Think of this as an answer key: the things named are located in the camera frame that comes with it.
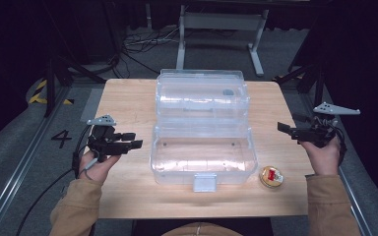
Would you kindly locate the black metal stand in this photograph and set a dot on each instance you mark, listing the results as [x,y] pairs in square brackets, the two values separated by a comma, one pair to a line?
[318,82]
[50,85]

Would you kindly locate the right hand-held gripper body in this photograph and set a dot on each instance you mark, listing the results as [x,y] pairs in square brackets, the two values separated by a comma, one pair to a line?
[318,134]

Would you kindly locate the person's torso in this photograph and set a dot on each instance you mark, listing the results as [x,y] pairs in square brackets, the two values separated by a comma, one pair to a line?
[206,230]

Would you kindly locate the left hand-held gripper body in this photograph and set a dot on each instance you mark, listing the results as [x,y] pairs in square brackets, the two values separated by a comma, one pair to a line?
[106,146]

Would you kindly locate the person's left hand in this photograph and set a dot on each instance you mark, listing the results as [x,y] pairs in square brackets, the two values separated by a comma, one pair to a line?
[95,168]

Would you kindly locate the aluminium floor rail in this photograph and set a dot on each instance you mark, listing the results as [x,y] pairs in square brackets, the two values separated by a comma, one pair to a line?
[16,170]
[357,203]

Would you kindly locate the person's right hand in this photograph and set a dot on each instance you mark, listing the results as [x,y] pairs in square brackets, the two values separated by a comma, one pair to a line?
[325,159]

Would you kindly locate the small round gold tin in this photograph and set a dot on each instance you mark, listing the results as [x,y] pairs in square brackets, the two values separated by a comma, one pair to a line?
[271,177]

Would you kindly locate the clear plastic storage box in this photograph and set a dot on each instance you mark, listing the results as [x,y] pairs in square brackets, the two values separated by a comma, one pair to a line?
[203,157]

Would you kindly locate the yellow black hazard tape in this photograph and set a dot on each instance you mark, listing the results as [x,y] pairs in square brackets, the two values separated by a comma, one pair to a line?
[37,95]

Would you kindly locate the white metal desk frame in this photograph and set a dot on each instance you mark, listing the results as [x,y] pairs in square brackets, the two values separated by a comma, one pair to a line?
[221,22]

